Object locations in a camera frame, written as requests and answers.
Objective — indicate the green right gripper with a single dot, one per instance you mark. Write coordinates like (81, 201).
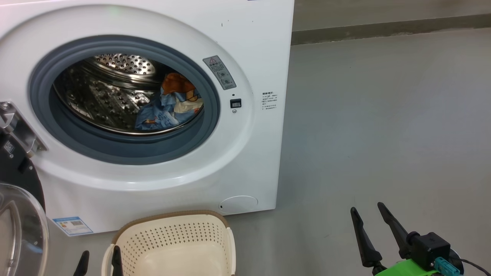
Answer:
(402, 269)

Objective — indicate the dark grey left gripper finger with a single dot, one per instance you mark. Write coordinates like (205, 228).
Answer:
(81, 266)
(117, 264)

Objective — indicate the black glass washing machine door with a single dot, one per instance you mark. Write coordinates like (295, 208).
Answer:
(19, 230)

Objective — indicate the blue printed garment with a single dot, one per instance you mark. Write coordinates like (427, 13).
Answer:
(157, 115)

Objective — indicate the orange black cartoon print garment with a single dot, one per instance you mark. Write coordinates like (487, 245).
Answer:
(174, 82)

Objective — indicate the cream perforated laundry basket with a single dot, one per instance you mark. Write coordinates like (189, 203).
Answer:
(172, 237)

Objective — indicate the grey rubber door gasket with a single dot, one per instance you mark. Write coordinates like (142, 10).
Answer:
(115, 151)

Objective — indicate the metal door hinge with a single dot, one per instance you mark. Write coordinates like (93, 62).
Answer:
(19, 130)

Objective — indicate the white washing machine body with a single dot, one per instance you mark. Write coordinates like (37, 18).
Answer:
(249, 153)

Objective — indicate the steel washing machine drum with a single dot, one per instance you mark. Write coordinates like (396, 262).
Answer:
(96, 99)

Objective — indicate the black door latch socket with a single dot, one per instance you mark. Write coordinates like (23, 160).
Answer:
(235, 103)

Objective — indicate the blue energy label sticker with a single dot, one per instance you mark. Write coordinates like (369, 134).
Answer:
(73, 226)

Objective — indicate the round white filter cover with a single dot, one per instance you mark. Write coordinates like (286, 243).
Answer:
(238, 204)

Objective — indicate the grey warning sticker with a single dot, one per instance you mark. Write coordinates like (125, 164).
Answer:
(219, 72)

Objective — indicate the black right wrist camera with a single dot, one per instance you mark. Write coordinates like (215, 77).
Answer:
(431, 247)

